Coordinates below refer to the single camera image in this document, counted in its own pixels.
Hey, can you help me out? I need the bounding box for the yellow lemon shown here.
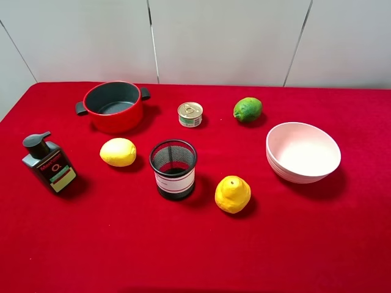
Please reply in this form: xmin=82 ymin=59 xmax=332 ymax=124
xmin=214 ymin=175 xmax=251 ymax=214
xmin=100 ymin=137 xmax=137 ymax=167

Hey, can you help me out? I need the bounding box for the yellow lemon left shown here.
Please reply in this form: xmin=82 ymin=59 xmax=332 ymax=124
xmin=100 ymin=137 xmax=137 ymax=167

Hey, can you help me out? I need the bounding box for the green lime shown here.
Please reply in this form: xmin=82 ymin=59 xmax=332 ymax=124
xmin=233 ymin=97 xmax=263 ymax=123

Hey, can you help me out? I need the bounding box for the black mesh pen cup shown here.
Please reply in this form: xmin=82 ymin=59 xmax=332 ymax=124
xmin=149 ymin=139 xmax=198 ymax=201

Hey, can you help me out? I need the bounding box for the small tin can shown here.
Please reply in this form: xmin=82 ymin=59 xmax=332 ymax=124
xmin=177 ymin=102 xmax=203 ymax=128

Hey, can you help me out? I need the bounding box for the white bowl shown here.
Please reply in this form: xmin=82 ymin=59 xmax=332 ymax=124
xmin=266 ymin=122 xmax=342 ymax=184

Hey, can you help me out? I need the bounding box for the yellow lemon front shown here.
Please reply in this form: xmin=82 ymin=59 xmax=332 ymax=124
xmin=214 ymin=175 xmax=251 ymax=214

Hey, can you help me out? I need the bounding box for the red pot with grey handles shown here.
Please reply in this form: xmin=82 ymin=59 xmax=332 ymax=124
xmin=75 ymin=81 xmax=151 ymax=134

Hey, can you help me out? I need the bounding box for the dark pump shampoo bottle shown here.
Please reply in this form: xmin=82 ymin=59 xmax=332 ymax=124
xmin=22 ymin=131 xmax=77 ymax=194

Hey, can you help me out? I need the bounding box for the red tablecloth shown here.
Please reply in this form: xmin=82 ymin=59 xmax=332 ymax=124
xmin=1 ymin=82 xmax=390 ymax=292

